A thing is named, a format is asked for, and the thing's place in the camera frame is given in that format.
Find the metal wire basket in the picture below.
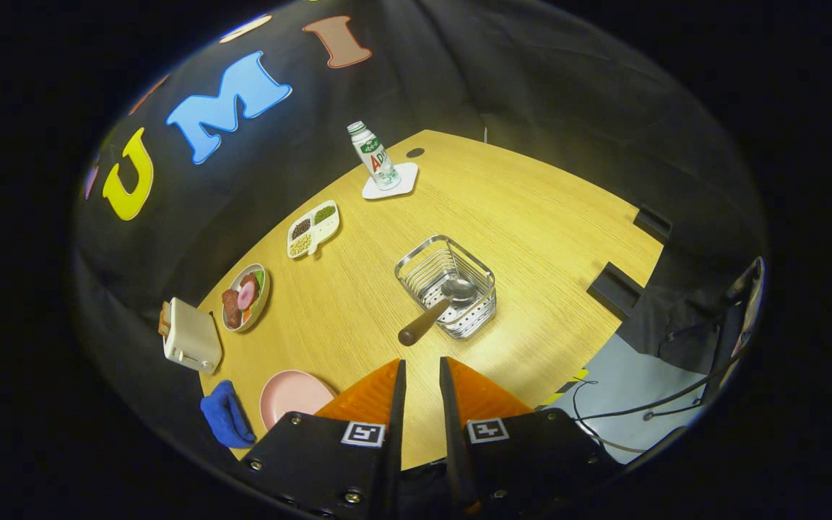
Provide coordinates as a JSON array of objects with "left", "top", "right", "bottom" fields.
[{"left": 394, "top": 235, "right": 497, "bottom": 340}]

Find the yellow black floor tape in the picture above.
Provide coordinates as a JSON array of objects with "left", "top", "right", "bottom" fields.
[{"left": 537, "top": 370, "right": 590, "bottom": 409}]

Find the black table clamp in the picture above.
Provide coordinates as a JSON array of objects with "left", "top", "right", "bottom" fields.
[{"left": 633, "top": 206, "right": 673, "bottom": 245}]

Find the white drink bottle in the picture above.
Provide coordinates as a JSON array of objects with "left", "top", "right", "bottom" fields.
[{"left": 347, "top": 121, "right": 402, "bottom": 191}]

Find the pink plate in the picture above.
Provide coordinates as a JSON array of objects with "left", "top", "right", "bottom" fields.
[{"left": 259, "top": 370, "right": 337, "bottom": 432}]

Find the blue cloth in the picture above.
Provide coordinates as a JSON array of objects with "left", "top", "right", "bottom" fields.
[{"left": 200, "top": 380, "right": 258, "bottom": 449}]

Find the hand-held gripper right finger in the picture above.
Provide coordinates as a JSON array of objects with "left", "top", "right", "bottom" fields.
[{"left": 439, "top": 356, "right": 623, "bottom": 517}]

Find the white toaster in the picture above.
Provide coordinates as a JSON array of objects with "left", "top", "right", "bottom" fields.
[{"left": 162, "top": 298, "right": 223, "bottom": 375}]

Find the dark framed object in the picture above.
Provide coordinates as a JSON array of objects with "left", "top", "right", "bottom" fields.
[{"left": 701, "top": 256, "right": 767, "bottom": 405}]

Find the white oval food plate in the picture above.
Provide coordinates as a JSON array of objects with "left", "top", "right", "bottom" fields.
[{"left": 221, "top": 264, "right": 271, "bottom": 333}]

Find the white divided dish with beans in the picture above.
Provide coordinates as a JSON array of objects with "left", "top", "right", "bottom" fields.
[{"left": 287, "top": 200, "right": 341, "bottom": 259}]

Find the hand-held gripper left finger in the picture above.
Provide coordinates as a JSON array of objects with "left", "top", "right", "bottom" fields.
[{"left": 239, "top": 359, "right": 407, "bottom": 520}]

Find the wooden handle spoon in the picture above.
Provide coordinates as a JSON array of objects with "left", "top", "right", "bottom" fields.
[{"left": 398, "top": 278, "right": 477, "bottom": 347}]

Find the white coaster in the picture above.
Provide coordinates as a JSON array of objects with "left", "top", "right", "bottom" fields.
[{"left": 362, "top": 162, "right": 419, "bottom": 201}]

